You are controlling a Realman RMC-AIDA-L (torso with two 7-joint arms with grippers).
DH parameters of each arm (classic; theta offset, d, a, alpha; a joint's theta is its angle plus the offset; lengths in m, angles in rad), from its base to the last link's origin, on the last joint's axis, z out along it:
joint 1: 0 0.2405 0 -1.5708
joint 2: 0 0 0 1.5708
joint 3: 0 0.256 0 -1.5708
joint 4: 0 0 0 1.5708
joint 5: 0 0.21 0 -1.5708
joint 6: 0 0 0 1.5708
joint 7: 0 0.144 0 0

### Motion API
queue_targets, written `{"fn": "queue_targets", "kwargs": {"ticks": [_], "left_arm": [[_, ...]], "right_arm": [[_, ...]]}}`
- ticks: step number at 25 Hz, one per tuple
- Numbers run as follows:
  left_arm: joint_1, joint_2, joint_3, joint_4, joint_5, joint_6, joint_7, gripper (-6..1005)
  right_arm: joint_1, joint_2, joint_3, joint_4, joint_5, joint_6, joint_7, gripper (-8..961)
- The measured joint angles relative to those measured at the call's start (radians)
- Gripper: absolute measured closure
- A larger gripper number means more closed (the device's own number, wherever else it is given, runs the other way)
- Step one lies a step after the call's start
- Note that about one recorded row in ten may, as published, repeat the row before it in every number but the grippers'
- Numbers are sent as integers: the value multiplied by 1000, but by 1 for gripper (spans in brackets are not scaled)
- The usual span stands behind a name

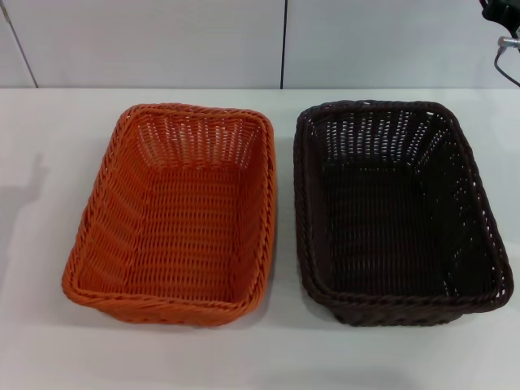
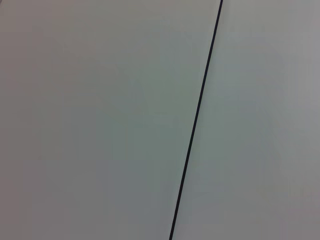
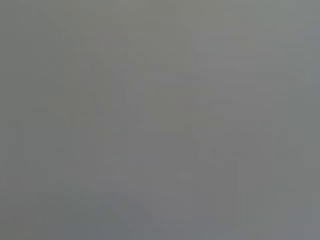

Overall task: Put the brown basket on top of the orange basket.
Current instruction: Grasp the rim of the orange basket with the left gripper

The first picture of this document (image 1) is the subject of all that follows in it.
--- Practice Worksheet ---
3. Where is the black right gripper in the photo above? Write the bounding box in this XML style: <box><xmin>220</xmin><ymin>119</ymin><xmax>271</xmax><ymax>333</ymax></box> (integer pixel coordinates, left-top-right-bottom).
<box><xmin>481</xmin><ymin>0</ymin><xmax>520</xmax><ymax>22</ymax></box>

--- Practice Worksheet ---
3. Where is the dark brown woven plastic basket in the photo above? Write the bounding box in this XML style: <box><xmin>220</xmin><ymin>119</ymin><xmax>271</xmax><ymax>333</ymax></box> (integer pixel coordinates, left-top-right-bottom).
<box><xmin>292</xmin><ymin>98</ymin><xmax>514</xmax><ymax>328</ymax></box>

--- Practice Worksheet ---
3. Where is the orange woven plastic basket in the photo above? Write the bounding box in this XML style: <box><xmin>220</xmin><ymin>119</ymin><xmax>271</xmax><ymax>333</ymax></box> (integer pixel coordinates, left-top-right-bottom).
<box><xmin>61</xmin><ymin>103</ymin><xmax>279</xmax><ymax>325</ymax></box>

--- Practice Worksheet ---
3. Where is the black cable with silver connector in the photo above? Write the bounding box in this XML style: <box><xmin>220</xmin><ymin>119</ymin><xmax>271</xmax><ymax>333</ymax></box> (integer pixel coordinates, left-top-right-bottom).
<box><xmin>492</xmin><ymin>35</ymin><xmax>520</xmax><ymax>89</ymax></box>

